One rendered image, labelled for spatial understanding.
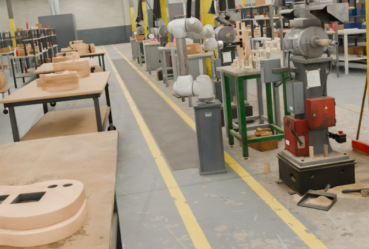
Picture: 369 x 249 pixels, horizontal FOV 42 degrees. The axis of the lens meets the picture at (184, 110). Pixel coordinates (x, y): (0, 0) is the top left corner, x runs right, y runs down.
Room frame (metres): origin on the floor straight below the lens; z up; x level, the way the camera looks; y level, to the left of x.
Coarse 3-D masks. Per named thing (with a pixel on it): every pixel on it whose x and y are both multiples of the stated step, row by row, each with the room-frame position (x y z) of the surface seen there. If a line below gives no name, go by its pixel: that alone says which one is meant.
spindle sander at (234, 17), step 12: (216, 0) 7.28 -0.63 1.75; (228, 0) 6.68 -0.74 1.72; (228, 12) 6.70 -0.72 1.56; (228, 24) 7.18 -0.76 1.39; (216, 36) 6.90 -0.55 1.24; (228, 36) 6.60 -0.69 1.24; (228, 48) 6.82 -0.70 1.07; (216, 60) 6.83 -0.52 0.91; (228, 60) 6.83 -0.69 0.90; (216, 72) 6.83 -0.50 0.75; (216, 84) 6.78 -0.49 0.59; (216, 96) 6.79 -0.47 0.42; (252, 108) 6.71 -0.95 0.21; (252, 120) 6.71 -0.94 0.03
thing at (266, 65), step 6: (264, 60) 4.21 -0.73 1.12; (270, 60) 4.22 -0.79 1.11; (276, 60) 4.23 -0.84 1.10; (264, 66) 4.21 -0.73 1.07; (270, 66) 4.22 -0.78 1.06; (276, 66) 4.23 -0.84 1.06; (264, 72) 4.21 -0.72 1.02; (270, 72) 4.22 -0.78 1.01; (264, 78) 4.21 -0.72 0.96; (270, 78) 4.22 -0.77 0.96; (276, 78) 4.23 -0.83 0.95; (288, 78) 4.14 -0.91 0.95
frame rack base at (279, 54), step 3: (267, 51) 5.30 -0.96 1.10; (273, 51) 5.22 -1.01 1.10; (279, 51) 5.19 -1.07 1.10; (282, 51) 5.19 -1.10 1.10; (267, 54) 5.24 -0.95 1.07; (270, 54) 5.17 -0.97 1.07; (273, 54) 5.18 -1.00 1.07; (276, 54) 5.18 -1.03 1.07; (279, 54) 5.19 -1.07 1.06; (282, 54) 5.19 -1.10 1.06; (267, 57) 5.24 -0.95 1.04; (270, 57) 5.17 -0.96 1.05; (273, 57) 5.18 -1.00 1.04; (276, 57) 5.18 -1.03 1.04; (279, 57) 5.19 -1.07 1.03; (282, 57) 5.19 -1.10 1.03; (282, 60) 5.19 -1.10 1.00; (282, 63) 5.19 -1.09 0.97; (282, 66) 5.19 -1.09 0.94
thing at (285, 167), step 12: (276, 156) 4.30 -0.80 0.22; (288, 168) 4.07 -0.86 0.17; (300, 168) 3.82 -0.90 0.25; (312, 168) 3.84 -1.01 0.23; (324, 168) 3.84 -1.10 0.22; (336, 168) 3.88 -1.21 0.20; (348, 168) 3.89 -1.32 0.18; (288, 180) 4.09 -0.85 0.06; (300, 180) 3.82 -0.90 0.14; (312, 180) 3.84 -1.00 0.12; (324, 180) 3.86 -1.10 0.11; (336, 180) 3.87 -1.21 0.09; (348, 180) 3.89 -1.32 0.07; (288, 192) 3.93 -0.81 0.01; (300, 192) 3.83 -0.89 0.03
